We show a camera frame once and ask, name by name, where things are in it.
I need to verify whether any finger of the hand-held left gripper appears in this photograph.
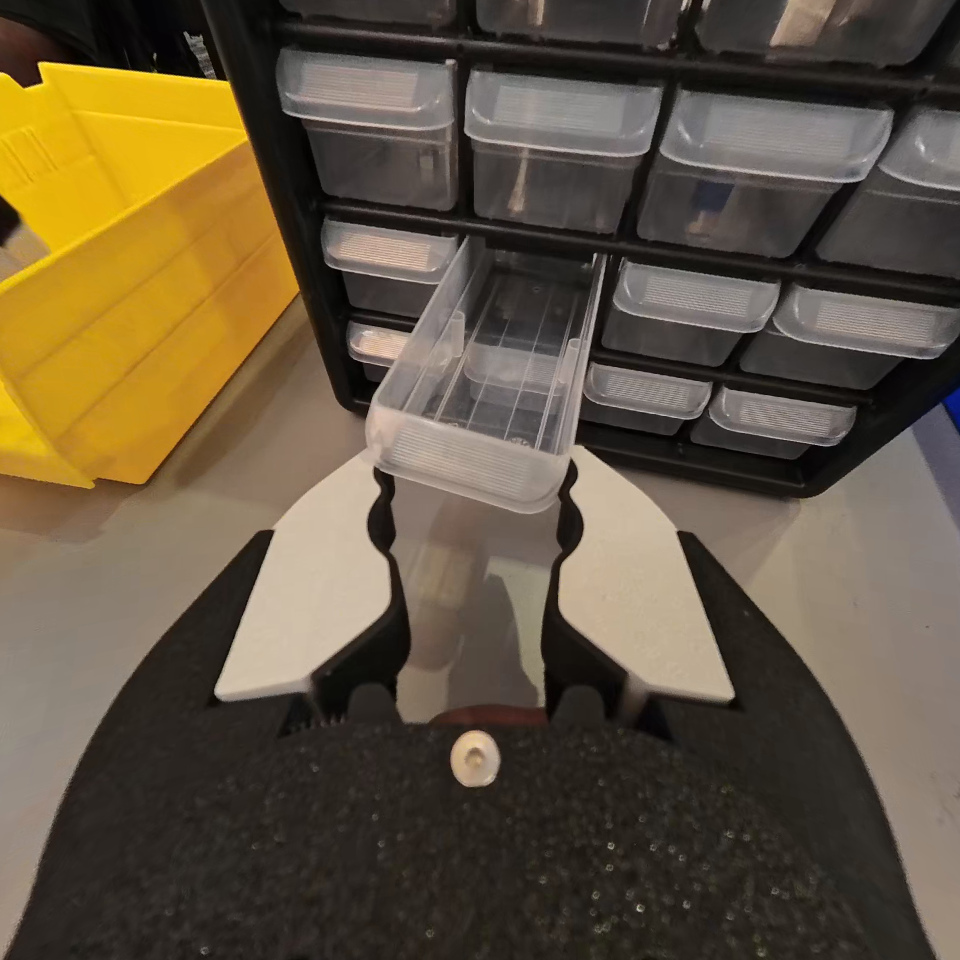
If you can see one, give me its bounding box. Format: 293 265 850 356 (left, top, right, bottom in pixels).
0 196 55 280

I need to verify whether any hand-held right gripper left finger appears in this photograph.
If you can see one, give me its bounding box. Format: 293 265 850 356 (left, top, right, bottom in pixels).
213 457 414 708

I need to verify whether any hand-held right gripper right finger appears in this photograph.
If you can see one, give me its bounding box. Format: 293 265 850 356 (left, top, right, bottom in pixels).
543 446 737 726

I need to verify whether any yellow plastic bin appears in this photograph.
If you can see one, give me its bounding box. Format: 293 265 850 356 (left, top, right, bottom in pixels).
0 61 301 489

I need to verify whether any clear plastic drawer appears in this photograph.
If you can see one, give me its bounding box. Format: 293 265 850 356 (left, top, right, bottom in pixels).
366 236 607 516

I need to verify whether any black drawer cabinet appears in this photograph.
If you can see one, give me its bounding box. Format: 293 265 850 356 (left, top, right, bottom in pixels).
202 0 960 500

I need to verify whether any set of clear cabinet drawers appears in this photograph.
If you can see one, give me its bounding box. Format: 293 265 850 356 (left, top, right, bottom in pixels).
277 0 960 460

